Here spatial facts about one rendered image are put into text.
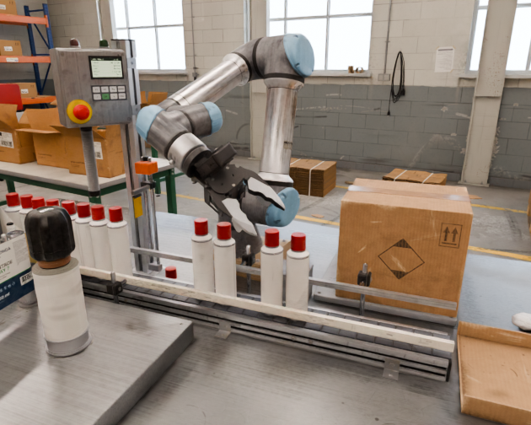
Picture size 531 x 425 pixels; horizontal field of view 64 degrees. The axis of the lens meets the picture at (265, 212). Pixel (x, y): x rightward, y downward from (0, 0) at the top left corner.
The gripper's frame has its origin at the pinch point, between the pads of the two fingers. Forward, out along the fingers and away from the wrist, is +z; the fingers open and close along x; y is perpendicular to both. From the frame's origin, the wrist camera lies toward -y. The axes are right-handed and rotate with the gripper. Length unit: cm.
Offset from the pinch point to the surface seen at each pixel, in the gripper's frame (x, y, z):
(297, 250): -4.8, 13.4, 6.3
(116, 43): -13, 8, -64
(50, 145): -17, 174, -192
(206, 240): 4.7, 22.4, -12.5
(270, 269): 0.6, 18.8, 4.0
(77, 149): -23, 155, -162
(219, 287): 9.1, 28.2, -3.4
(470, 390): -7, 15, 50
